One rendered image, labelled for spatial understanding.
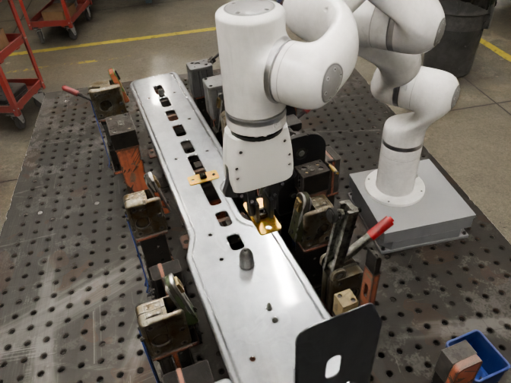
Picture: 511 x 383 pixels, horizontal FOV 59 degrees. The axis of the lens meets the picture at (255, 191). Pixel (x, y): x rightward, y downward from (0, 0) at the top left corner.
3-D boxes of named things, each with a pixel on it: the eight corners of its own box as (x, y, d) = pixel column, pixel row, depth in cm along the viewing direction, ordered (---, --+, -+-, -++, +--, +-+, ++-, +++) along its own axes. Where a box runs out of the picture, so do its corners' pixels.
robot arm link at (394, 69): (423, 118, 129) (369, 104, 136) (439, 77, 128) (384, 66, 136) (390, 45, 85) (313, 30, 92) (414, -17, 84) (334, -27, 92)
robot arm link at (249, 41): (303, 100, 62) (248, 85, 67) (304, 1, 54) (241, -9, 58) (269, 129, 57) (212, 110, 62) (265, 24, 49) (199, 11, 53)
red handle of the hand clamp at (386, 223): (322, 259, 92) (384, 209, 90) (327, 263, 93) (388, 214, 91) (332, 273, 89) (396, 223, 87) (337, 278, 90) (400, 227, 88)
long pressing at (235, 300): (121, 84, 174) (120, 80, 173) (178, 72, 180) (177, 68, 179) (249, 433, 74) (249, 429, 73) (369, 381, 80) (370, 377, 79)
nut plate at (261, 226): (242, 204, 78) (241, 199, 78) (262, 198, 79) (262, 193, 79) (260, 236, 72) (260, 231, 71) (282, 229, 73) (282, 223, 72)
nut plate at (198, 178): (190, 185, 123) (189, 182, 122) (186, 178, 126) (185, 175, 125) (220, 178, 125) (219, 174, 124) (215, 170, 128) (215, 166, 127)
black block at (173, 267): (161, 337, 122) (138, 265, 103) (200, 323, 125) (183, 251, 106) (168, 362, 116) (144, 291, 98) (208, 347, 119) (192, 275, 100)
